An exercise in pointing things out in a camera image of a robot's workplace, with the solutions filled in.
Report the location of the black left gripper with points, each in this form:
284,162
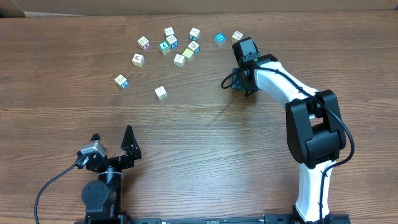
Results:
124,160

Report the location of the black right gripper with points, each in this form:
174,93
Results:
245,88

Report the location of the plain white front block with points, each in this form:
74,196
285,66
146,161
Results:
161,92

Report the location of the plain white block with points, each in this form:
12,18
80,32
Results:
161,92
179,60

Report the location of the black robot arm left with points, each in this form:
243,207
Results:
103,197

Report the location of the white block far right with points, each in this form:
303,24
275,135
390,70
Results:
237,36

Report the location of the blue top block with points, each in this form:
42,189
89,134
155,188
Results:
220,39

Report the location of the white block animal top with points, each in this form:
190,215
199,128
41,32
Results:
194,46

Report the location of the white block green side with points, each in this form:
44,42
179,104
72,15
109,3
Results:
194,34

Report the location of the white block blue side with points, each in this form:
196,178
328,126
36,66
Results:
121,81

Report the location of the yellow top block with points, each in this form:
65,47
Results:
188,54

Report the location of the plain white block centre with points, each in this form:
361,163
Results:
179,60

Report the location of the white block blue X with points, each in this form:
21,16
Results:
172,40

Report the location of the white block top back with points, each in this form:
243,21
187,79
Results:
169,31

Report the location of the green number 4 block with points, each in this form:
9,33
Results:
164,47

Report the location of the white block yellow side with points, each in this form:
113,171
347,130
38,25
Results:
138,60

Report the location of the white block red side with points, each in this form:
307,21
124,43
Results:
143,43

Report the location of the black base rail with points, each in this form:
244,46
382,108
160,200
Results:
266,219

